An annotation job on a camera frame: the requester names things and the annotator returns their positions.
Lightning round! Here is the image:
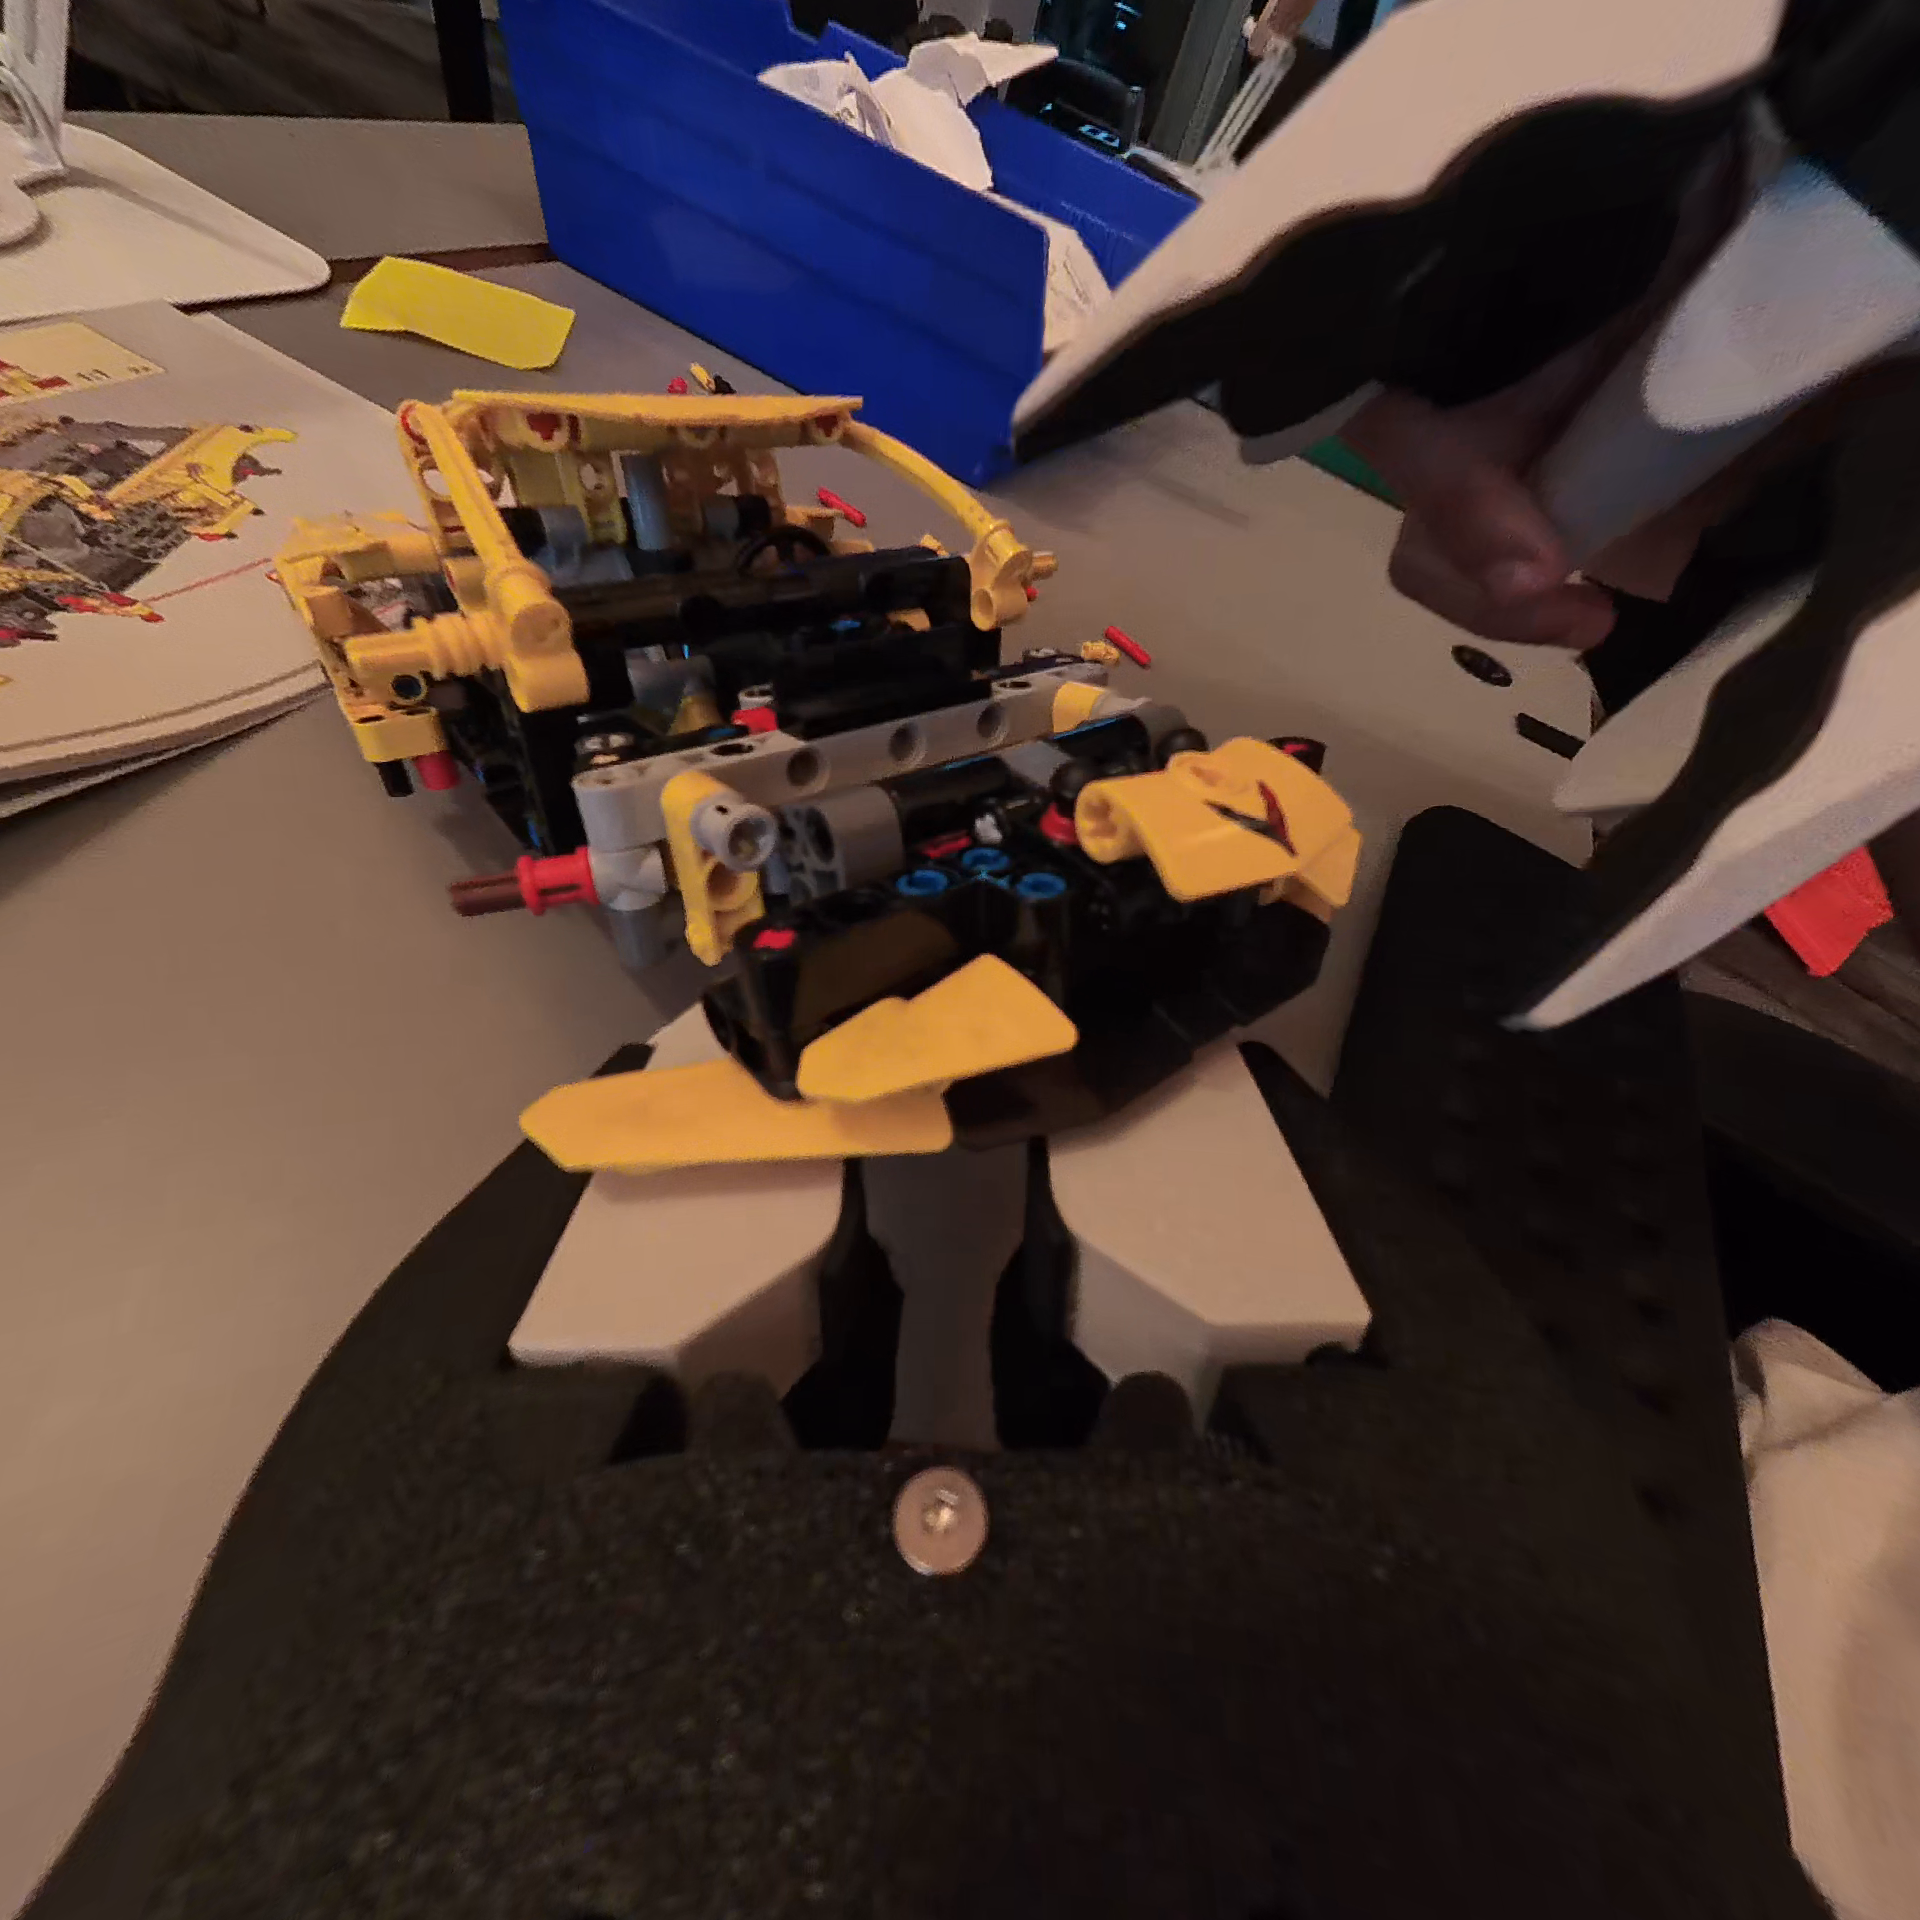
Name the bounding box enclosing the yellow brick toy car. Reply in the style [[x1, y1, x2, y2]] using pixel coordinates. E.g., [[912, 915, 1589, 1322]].
[[270, 386, 1368, 1176]]

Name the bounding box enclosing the crumpled white paper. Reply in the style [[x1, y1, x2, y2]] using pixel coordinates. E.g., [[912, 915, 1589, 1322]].
[[757, 37, 1121, 354]]

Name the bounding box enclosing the orange container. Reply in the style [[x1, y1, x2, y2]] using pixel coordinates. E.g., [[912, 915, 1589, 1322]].
[[1763, 843, 1897, 981]]

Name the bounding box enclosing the yellow paper note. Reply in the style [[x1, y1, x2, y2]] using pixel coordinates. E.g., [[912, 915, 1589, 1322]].
[[341, 256, 576, 371]]

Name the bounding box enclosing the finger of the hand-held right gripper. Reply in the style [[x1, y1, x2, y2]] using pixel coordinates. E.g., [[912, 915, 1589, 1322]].
[[1008, 0, 1794, 465], [1507, 386, 1920, 1038]]

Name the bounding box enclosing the white folding stand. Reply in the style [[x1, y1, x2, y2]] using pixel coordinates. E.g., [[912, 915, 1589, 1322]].
[[1197, 0, 1299, 169]]

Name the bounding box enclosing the open instruction booklet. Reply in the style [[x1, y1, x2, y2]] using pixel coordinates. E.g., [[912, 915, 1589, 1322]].
[[0, 299, 430, 819]]

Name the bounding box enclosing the instruction sheet on stand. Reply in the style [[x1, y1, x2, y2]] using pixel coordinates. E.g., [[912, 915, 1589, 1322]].
[[0, 0, 331, 326]]

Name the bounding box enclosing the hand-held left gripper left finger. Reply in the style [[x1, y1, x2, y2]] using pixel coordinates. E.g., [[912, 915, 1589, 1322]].
[[507, 1027, 906, 1445]]

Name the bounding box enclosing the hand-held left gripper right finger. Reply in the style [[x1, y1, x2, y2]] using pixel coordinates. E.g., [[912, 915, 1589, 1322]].
[[1020, 1042, 1376, 1445]]

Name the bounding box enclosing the black device with display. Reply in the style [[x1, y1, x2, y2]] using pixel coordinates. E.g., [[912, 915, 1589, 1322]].
[[1032, 57, 1149, 156]]

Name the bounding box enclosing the person's right hand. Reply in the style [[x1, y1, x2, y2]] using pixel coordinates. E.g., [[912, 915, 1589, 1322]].
[[1334, 386, 1625, 650]]

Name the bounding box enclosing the blue plastic bin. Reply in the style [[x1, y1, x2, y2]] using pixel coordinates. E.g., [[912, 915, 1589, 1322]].
[[498, 0, 1202, 489]]

